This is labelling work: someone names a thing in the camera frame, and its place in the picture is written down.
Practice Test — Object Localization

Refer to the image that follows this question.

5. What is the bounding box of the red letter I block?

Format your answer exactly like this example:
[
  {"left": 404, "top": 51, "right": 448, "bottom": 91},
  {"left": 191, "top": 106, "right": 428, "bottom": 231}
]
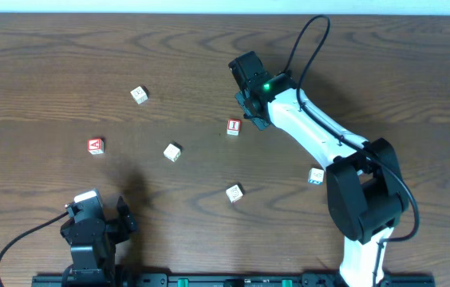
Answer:
[{"left": 227, "top": 119, "right": 241, "bottom": 136}]

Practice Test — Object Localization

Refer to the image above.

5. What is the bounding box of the white block blue edge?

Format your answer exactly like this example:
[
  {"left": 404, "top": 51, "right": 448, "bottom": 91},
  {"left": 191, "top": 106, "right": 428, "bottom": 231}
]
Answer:
[{"left": 308, "top": 167, "right": 325, "bottom": 185}]

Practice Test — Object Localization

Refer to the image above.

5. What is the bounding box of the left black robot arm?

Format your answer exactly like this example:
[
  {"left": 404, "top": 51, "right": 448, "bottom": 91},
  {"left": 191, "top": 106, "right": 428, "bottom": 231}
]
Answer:
[{"left": 60, "top": 191, "right": 137, "bottom": 286}]

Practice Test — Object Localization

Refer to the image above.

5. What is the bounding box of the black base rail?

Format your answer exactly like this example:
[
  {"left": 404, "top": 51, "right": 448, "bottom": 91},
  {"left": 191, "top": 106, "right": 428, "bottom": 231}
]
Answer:
[{"left": 31, "top": 273, "right": 436, "bottom": 287}]

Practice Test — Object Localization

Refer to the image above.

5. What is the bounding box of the white block lower centre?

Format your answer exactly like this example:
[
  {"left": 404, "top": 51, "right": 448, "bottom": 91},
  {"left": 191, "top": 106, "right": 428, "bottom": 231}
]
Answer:
[{"left": 226, "top": 184, "right": 243, "bottom": 203}]

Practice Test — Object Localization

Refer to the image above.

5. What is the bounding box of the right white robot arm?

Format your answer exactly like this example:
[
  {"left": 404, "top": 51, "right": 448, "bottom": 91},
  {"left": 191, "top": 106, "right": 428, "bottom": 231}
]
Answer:
[{"left": 228, "top": 51, "right": 409, "bottom": 286}]

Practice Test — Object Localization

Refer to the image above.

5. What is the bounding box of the red letter A block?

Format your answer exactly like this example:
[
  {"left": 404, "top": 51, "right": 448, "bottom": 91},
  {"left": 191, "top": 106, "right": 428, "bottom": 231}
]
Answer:
[{"left": 87, "top": 139, "right": 105, "bottom": 155}]

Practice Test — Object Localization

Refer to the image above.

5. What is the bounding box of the white block upper left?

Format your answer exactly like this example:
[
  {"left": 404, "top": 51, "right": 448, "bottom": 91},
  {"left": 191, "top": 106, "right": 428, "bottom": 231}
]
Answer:
[{"left": 130, "top": 86, "right": 148, "bottom": 104}]

